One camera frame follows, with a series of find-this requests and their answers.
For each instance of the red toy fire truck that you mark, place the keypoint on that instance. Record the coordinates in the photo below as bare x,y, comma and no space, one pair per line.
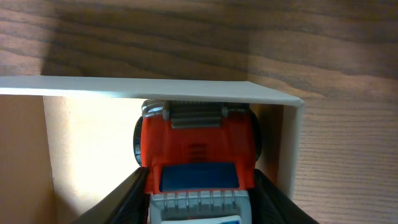
200,156

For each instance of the white cardboard box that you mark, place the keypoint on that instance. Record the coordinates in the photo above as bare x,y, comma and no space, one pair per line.
39,185

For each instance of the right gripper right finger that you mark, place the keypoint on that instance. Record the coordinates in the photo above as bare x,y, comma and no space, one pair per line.
269,205

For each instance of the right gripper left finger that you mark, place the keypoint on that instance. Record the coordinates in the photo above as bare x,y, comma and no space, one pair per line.
126,204

